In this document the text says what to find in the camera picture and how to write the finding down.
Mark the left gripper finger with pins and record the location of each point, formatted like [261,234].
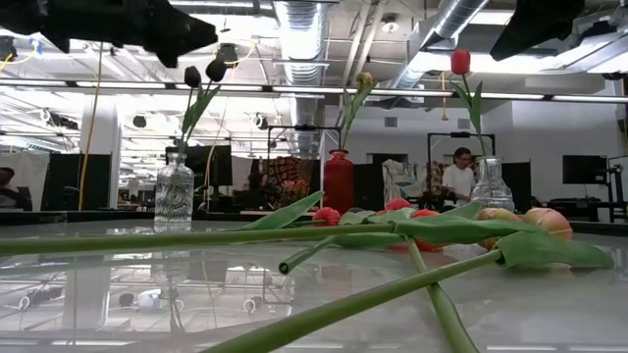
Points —
[181,24]
[162,49]

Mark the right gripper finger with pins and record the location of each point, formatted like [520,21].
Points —
[539,24]

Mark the black tulip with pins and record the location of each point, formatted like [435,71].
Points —
[192,76]
[216,69]

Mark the red tulip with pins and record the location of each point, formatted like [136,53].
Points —
[398,203]
[326,216]
[460,62]

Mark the pale peach tulip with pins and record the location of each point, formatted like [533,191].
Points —
[363,78]

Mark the pink tulip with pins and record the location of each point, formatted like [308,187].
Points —
[196,237]
[552,220]

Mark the orange tulip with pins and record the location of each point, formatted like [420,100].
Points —
[427,214]

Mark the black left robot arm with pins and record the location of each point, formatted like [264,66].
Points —
[19,15]

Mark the clear ribbed glass bottle vase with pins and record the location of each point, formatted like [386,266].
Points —
[174,191]

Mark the clear textured glass flask vase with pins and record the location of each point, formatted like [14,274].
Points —
[490,188]

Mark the red ribbed glass vase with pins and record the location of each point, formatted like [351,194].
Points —
[338,181]

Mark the long ceiling light strip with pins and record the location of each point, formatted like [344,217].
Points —
[122,85]

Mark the black monitor on stand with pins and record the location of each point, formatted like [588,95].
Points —
[584,169]

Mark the black partition panel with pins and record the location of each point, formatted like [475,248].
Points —
[516,181]
[76,181]

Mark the dark red patterned cloth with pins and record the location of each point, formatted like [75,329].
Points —
[284,171]

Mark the person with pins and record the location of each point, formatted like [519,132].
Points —
[458,179]
[10,191]

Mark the black tripod stand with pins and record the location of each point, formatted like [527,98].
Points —
[617,186]

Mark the floral patterned cloth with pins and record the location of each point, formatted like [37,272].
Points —
[436,184]

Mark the white printed cloth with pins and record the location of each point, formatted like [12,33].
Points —
[400,179]

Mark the black overhead camera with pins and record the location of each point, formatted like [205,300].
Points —
[229,51]

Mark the silver air duct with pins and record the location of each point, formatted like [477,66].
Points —
[441,24]
[304,73]

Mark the wall air vent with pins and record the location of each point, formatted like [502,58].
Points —
[390,122]
[463,123]

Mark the black frame stand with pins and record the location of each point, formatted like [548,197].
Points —
[301,128]
[461,135]

